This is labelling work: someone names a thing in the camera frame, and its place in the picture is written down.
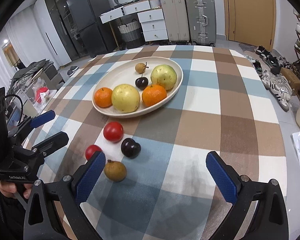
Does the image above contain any black cable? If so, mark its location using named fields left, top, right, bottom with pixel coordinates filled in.
left=4, top=94, right=24, bottom=126

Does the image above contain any green passion fruit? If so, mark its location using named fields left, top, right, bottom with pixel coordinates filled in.
left=151, top=64, right=177, bottom=90

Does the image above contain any brown longan large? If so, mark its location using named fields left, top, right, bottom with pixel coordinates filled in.
left=104, top=159, right=127, bottom=182

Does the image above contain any checkered tablecloth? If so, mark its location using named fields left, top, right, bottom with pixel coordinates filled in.
left=25, top=46, right=287, bottom=239

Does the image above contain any white drawer desk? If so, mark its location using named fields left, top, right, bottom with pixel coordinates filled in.
left=100, top=0, right=168, bottom=42

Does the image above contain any red cherry tomato back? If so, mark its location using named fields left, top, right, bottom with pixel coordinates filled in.
left=103, top=121, right=124, bottom=142

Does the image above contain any dark cherry with stem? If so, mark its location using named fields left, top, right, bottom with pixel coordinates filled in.
left=135, top=75, right=149, bottom=90

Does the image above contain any red cherry tomato front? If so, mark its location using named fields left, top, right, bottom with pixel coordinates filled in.
left=85, top=145, right=102, bottom=160

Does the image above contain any woven laundry basket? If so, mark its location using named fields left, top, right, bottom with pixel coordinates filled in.
left=118, top=21, right=145, bottom=49

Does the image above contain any wooden door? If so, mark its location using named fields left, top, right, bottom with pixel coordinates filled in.
left=224, top=0, right=276, bottom=50

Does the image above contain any beige suitcase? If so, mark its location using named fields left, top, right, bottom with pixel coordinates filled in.
left=160, top=0, right=190, bottom=42

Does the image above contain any silver suitcase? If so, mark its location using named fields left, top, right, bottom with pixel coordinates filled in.
left=186, top=0, right=216, bottom=47

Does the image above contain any black glass cabinet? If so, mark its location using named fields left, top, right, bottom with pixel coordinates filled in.
left=45, top=0, right=88, bottom=61

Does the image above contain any brown longan small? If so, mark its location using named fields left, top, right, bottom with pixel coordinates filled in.
left=135, top=63, right=148, bottom=74

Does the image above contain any black refrigerator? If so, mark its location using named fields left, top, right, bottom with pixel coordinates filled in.
left=66, top=0, right=117, bottom=57

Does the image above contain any yellow-green passion fruit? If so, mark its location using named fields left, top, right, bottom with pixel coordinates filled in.
left=111, top=84, right=140, bottom=113

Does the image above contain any person's left hand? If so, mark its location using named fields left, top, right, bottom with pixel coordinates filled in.
left=0, top=180, right=33, bottom=199

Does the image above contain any red cherry tomato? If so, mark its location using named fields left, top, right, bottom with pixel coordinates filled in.
left=85, top=145, right=102, bottom=160
left=103, top=121, right=124, bottom=142

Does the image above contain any orange tangerine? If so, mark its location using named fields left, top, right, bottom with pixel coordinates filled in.
left=94, top=87, right=113, bottom=108
left=142, top=85, right=167, bottom=107

